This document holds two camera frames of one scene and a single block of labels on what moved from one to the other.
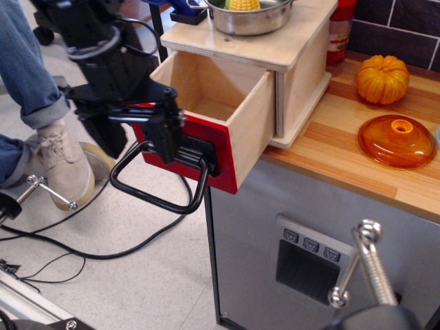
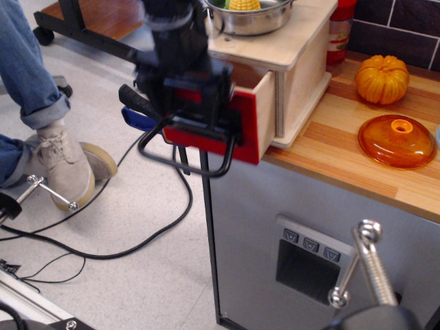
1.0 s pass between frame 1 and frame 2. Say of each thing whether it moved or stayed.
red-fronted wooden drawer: moved
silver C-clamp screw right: stayed
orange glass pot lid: stayed
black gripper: moved
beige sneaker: stayed
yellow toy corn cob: stayed
